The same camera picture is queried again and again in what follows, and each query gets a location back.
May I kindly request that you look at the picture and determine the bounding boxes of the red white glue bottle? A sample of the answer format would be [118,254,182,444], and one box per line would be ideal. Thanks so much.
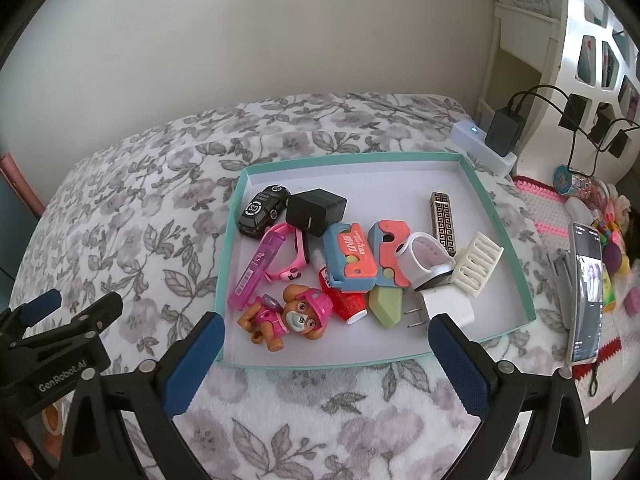
[312,250,370,323]

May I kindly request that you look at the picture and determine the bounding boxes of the white oval case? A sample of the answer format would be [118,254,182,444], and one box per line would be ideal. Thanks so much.
[564,197,593,222]

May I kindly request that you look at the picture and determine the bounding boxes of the black power adapter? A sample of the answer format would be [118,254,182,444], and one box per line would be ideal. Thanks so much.
[607,129,632,158]
[587,110,613,146]
[557,92,588,131]

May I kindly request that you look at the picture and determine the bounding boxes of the colourful cylinder toy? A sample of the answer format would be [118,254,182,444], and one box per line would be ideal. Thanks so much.
[552,164,608,207]

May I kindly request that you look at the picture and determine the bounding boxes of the gold patterned lighter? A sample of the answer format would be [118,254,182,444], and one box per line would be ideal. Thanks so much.
[430,191,458,257]

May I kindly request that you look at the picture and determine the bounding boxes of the white pink crocheted mat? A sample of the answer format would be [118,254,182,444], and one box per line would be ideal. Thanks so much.
[510,175,640,411]

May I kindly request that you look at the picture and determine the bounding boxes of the white shelf unit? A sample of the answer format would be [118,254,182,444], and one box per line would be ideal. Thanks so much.
[477,0,640,181]

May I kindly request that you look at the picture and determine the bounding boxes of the pink pencil lead case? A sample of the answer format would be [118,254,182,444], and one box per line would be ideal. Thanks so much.
[227,224,288,313]

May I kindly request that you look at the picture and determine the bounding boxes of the cream comb clip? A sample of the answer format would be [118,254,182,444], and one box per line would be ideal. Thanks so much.
[447,231,504,297]

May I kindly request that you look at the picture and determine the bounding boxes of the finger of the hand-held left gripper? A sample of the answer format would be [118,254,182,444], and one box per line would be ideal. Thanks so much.
[10,291,124,356]
[0,289,62,346]

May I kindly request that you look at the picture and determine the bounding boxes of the yellow green toy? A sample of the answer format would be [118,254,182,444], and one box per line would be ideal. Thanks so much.
[602,275,621,311]

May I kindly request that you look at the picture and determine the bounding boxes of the smartphone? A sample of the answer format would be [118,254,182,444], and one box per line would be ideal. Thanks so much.
[569,222,604,366]

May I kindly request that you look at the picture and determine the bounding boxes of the white power strip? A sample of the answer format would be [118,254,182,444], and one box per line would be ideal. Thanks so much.
[450,120,517,178]

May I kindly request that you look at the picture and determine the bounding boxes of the pink rail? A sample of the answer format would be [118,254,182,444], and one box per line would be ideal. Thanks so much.
[0,152,46,216]

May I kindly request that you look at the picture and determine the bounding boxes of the purple ball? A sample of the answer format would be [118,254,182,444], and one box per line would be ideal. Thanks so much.
[602,242,633,278]

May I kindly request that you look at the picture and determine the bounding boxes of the black toy car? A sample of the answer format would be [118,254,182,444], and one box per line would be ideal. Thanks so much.
[237,185,292,237]

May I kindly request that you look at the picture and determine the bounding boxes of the pink smart watch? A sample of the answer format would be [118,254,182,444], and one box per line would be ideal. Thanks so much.
[264,222,311,283]

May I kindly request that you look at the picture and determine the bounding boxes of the teal-edged white box lid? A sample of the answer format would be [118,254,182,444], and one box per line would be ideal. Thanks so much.
[214,151,537,372]

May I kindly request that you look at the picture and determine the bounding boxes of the black plugged-in charger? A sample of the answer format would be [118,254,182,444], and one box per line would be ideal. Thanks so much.
[486,107,526,158]

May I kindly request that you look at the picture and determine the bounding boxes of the small orange blue toy knife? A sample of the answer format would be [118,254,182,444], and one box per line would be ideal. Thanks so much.
[322,222,378,293]

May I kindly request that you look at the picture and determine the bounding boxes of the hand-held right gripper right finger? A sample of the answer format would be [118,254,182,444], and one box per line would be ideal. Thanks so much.
[427,312,593,480]

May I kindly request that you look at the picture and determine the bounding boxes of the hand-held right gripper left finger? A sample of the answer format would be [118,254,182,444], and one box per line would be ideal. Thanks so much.
[52,311,227,480]

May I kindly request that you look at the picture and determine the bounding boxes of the pink pup toy figure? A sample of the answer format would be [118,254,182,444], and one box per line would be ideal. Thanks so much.
[236,284,333,353]

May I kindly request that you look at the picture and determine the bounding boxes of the white smart watch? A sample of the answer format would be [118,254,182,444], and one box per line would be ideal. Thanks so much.
[395,231,457,291]

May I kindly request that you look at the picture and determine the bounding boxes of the large coral blue toy knife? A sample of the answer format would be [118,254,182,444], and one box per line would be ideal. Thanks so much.
[367,219,413,331]

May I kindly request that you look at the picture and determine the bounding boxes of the colourful toy beads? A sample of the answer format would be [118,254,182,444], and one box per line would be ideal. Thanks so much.
[590,210,626,246]

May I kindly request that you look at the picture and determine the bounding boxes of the black charger cable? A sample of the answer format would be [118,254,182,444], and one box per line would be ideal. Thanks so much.
[505,85,573,113]

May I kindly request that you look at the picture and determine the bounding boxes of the grey floral blanket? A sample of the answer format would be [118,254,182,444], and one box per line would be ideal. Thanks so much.
[7,92,640,480]

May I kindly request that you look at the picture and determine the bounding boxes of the black plug charger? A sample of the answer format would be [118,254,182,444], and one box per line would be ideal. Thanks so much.
[285,188,348,238]

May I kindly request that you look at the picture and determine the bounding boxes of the black adapter cable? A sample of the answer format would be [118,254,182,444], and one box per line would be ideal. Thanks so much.
[567,117,640,178]

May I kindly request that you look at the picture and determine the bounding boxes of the white plug charger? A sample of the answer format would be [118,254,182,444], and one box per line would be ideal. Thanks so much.
[405,287,476,333]

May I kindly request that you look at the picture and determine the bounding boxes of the beige ring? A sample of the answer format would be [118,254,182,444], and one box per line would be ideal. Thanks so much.
[42,400,66,436]

